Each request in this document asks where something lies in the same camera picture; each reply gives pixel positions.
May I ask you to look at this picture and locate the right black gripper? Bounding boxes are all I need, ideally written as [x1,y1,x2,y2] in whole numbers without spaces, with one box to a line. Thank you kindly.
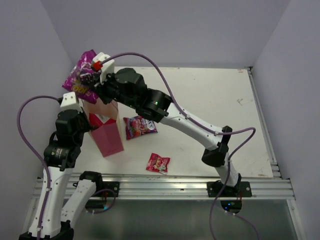
[90,69,138,110]

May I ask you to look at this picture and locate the pink paper bag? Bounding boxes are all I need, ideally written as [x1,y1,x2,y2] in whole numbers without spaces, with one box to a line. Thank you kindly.
[83,99,124,157]

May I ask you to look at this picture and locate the purple grape candy bag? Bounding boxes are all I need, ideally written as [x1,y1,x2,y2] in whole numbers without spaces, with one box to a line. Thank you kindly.
[62,49,98,104]

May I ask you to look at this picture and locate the Fox's candy bag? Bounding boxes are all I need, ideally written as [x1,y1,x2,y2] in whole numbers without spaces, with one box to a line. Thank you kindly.
[123,116,158,140]

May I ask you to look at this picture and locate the small red candy packet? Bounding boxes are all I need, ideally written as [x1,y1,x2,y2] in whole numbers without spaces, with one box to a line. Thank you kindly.
[145,153,171,175]

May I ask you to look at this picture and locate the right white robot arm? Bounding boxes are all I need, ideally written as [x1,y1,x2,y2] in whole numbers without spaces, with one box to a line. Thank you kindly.
[92,67,241,197]

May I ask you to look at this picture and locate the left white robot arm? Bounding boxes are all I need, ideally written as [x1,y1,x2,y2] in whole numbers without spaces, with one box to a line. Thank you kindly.
[19,109,104,240]

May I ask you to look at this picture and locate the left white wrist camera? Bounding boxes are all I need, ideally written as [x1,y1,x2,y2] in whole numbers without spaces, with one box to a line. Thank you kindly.
[60,92,83,112]

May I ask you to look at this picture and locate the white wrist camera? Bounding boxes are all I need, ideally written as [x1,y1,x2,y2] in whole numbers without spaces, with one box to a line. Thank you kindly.
[60,92,83,112]
[91,52,115,85]

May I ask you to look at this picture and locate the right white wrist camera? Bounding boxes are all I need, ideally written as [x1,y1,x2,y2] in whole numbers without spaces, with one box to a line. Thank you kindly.
[91,52,115,85]

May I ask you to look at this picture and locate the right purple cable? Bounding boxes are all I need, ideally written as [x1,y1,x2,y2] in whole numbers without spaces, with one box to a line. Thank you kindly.
[101,52,261,240]

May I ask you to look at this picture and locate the purple cable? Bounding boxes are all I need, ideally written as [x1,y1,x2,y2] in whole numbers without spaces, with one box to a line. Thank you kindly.
[16,95,63,240]
[101,52,261,240]

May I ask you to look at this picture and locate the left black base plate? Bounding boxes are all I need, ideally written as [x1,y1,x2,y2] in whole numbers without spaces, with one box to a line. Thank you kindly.
[98,181,120,198]

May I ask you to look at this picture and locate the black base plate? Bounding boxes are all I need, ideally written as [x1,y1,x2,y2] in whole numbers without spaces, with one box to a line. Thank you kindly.
[98,181,120,198]
[206,180,252,198]

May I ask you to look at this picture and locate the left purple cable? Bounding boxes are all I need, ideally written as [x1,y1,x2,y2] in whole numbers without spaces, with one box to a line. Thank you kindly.
[16,95,63,240]

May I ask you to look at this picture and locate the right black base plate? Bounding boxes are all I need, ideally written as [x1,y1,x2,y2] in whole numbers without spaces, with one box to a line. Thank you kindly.
[206,180,252,198]

